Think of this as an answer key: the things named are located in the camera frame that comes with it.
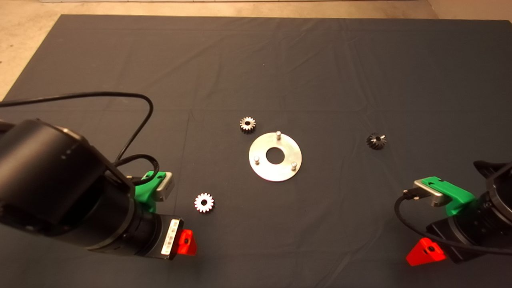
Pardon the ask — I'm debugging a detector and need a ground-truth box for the steel spur gear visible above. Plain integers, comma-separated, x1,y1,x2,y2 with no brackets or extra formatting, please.
194,193,215,214
240,116,257,134

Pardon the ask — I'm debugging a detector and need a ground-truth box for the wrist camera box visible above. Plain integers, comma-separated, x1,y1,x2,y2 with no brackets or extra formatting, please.
154,172,176,203
413,179,445,208

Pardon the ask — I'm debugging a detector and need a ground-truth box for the right green camera mount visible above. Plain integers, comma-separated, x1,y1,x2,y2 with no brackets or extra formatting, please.
423,176,477,217

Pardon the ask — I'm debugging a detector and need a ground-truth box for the left green camera mount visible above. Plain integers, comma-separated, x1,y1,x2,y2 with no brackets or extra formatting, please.
134,171,167,214

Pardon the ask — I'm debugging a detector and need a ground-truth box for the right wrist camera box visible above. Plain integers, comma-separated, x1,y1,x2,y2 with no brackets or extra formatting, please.
413,179,445,208

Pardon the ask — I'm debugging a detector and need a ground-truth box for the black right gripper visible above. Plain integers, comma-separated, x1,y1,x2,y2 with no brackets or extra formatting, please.
406,200,503,267

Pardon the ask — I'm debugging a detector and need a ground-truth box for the dark bevel gear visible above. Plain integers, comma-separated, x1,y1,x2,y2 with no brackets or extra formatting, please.
366,132,387,151

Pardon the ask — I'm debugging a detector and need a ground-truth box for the round metal carrier plate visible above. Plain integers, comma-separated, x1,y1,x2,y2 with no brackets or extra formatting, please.
248,131,303,182

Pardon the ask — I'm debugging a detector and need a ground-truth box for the right black camera cable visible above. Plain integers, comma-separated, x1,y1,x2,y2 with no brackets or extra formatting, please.
394,188,512,256

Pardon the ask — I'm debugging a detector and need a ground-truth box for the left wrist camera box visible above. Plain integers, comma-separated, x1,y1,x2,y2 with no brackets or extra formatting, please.
154,172,176,203

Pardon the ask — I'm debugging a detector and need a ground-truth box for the dark grey table cloth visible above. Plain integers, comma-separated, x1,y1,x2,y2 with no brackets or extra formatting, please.
0,15,512,288

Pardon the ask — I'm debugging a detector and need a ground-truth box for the left thin black camera cable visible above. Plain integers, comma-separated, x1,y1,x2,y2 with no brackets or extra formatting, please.
0,92,161,187

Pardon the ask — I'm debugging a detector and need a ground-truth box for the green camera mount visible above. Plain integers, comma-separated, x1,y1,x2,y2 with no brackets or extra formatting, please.
134,171,167,214
423,176,477,217

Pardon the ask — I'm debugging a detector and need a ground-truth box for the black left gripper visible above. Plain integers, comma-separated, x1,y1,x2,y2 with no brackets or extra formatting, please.
147,213,198,261

